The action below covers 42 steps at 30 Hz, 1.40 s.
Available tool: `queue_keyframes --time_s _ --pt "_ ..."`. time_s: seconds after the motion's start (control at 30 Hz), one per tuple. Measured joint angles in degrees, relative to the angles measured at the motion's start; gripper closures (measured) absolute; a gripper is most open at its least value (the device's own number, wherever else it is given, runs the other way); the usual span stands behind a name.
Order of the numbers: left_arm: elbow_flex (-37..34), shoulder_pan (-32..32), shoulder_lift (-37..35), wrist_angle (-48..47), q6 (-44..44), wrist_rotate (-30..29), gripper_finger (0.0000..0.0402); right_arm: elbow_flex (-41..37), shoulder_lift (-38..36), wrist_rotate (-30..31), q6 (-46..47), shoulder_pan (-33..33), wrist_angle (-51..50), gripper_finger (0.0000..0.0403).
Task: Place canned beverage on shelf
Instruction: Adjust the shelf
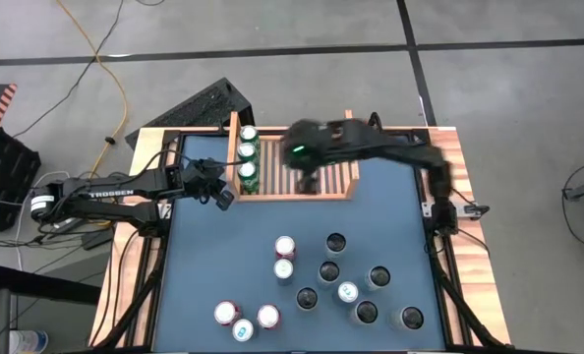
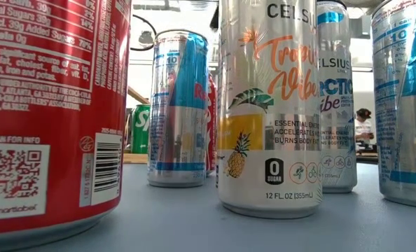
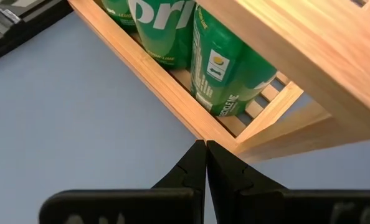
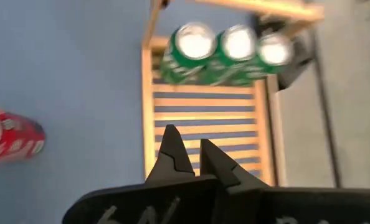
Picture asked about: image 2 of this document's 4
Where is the red Coca-Cola can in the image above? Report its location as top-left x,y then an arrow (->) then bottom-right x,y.
204,73 -> 219,176
0,0 -> 134,252

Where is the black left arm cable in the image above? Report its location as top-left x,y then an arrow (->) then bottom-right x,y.
130,14 -> 158,52

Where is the Celsius Tropical Vibe can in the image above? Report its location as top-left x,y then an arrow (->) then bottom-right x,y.
215,0 -> 324,220

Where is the green Sprite can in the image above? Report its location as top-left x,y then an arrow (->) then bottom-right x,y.
130,104 -> 152,155

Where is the slatted wooden shelf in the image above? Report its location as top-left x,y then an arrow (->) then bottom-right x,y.
123,85 -> 151,165

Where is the dark work table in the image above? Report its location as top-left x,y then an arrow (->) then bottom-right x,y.
354,146 -> 379,164

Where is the person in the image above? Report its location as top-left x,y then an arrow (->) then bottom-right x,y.
354,108 -> 375,146

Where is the grey hanging lamp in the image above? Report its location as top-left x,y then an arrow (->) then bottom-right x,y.
137,30 -> 155,46

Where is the Celsius Arctic Vibe can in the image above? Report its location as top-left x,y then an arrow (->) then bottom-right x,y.
315,0 -> 358,194

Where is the grey ceiling duct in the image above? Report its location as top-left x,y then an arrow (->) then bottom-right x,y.
349,15 -> 372,39

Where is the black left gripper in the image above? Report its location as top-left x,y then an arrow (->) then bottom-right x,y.
209,3 -> 220,31

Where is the silver blue Red Bull can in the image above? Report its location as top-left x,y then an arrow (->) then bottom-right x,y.
370,0 -> 416,210
146,29 -> 209,188

